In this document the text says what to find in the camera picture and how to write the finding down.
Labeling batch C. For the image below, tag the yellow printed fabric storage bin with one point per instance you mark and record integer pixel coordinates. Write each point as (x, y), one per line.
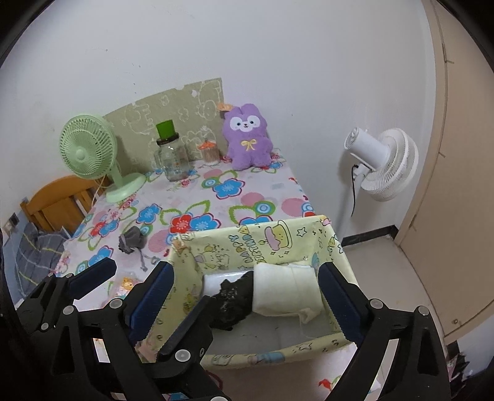
(231, 246)

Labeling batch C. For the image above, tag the small jar with orange lid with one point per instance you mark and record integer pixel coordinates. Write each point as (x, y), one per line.
(208, 153)

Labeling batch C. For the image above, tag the green plastic cup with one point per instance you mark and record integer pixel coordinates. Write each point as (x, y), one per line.
(166, 129)

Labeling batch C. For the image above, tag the white flat pad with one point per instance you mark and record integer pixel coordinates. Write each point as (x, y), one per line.
(216, 283)

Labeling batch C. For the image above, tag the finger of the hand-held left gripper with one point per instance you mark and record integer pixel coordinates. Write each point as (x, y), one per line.
(189, 327)
(94, 277)

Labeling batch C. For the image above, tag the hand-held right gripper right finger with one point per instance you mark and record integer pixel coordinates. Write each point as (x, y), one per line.
(339, 304)

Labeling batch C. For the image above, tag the white standing fan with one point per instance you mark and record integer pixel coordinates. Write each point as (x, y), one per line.
(386, 162)

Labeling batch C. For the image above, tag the green printed board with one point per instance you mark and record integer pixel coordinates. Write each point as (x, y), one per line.
(193, 104)

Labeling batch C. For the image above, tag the green desk fan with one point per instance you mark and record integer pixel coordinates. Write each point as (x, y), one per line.
(87, 144)

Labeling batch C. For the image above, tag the beige wooden door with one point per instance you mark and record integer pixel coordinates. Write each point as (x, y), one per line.
(463, 173)

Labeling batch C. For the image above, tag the wall socket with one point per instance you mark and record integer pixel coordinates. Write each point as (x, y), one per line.
(12, 222)

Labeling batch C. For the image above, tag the wooden bed headboard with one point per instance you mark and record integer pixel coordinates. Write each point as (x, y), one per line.
(58, 196)

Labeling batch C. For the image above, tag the glass jar mug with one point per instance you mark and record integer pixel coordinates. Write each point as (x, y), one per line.
(171, 160)

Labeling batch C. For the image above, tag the white plastic-wrapped soft pack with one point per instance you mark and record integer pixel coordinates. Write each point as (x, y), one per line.
(285, 287)

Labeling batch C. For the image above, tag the purple plush bunny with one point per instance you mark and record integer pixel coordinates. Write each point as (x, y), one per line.
(247, 142)

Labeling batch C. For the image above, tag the grey plaid pillow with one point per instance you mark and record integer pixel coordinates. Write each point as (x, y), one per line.
(34, 250)

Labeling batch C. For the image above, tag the black fuzzy cloth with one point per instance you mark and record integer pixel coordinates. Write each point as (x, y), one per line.
(231, 304)

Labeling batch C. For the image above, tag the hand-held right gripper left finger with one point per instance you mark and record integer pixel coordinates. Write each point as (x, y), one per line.
(148, 304)

